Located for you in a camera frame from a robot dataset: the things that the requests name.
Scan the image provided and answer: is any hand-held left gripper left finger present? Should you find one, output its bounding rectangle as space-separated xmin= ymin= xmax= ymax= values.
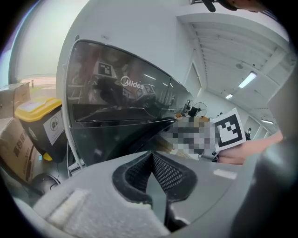
xmin=32 ymin=150 xmax=172 ymax=238

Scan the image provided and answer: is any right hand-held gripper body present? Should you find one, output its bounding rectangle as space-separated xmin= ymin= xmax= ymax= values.
xmin=201 ymin=107 xmax=247 ymax=163

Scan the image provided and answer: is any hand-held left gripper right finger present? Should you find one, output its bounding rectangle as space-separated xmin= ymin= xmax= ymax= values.
xmin=152 ymin=151 xmax=258 ymax=233

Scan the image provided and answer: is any black washing machine door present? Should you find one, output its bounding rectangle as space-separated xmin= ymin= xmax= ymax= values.
xmin=69 ymin=117 xmax=178 ymax=167

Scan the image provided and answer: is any person's right forearm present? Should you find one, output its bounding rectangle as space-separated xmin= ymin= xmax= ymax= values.
xmin=218 ymin=132 xmax=284 ymax=166

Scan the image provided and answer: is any black washing machine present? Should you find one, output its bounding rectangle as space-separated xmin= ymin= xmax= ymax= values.
xmin=62 ymin=38 xmax=203 ymax=168

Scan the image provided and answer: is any printed cardboard box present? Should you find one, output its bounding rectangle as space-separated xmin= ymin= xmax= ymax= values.
xmin=0 ymin=117 xmax=40 ymax=185

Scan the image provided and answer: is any black bin yellow lid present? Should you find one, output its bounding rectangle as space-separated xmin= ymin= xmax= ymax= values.
xmin=14 ymin=97 xmax=68 ymax=163

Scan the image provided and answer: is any white drain bracket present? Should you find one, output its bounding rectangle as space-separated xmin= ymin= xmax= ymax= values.
xmin=67 ymin=139 xmax=87 ymax=178

